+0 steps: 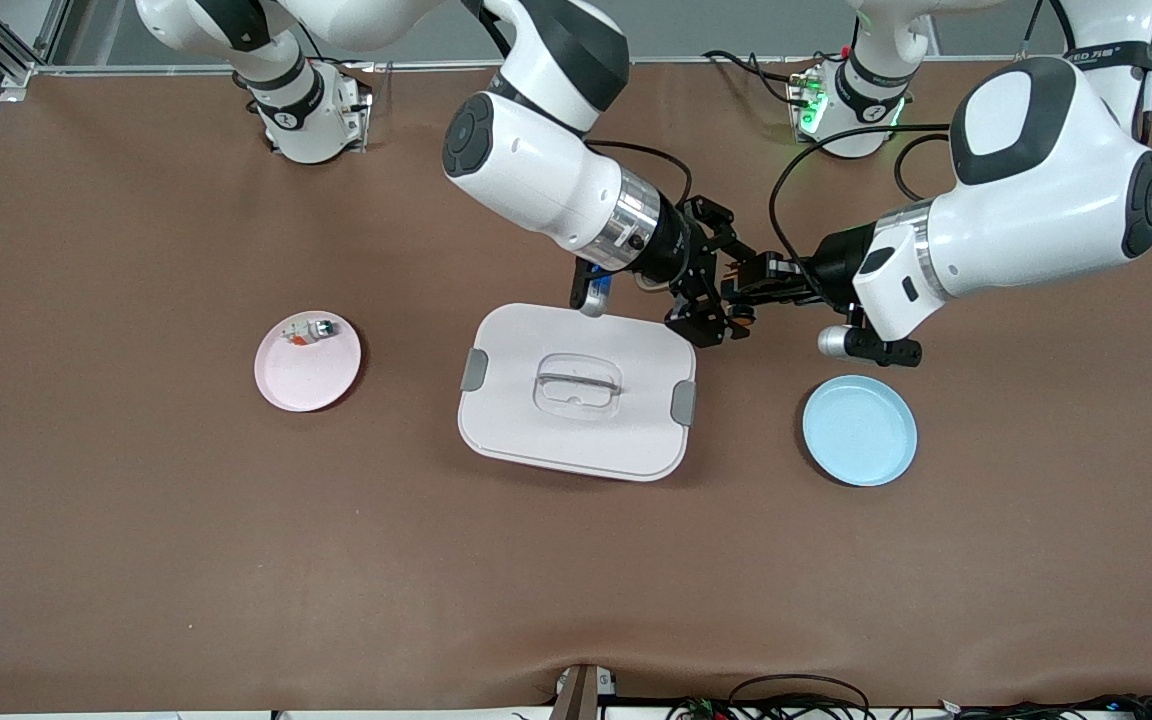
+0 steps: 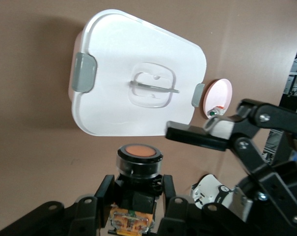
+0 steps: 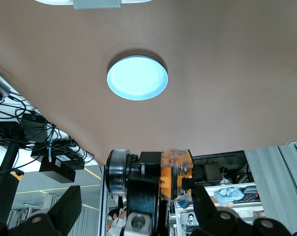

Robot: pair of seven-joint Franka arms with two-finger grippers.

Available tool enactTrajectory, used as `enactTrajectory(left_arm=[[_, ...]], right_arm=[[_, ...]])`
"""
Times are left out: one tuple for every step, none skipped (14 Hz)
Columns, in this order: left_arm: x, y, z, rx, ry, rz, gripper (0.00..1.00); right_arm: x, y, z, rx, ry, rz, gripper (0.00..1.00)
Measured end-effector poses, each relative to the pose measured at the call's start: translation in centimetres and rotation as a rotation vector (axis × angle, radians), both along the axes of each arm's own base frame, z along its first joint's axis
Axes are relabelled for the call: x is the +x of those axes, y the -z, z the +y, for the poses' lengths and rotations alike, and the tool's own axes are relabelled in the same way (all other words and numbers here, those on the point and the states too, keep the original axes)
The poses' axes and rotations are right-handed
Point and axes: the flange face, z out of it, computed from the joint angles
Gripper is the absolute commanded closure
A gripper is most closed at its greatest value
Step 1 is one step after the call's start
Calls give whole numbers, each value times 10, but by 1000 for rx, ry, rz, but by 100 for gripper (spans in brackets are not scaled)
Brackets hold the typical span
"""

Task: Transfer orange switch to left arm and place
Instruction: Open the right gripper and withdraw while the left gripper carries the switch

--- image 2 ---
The brown table mat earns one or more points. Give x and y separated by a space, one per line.
28 123

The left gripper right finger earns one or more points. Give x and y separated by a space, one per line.
180 216

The aluminium frame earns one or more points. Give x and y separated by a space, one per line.
271 147

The background equipment shelf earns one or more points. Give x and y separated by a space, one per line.
295 73

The white round plate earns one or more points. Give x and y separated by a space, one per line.
219 93

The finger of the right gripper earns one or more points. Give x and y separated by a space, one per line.
195 136

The orange push-button switch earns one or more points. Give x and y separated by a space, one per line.
138 167

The white lidded pink box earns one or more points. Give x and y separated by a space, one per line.
138 49

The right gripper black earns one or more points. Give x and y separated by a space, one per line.
280 196

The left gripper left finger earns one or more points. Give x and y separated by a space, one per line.
89 214

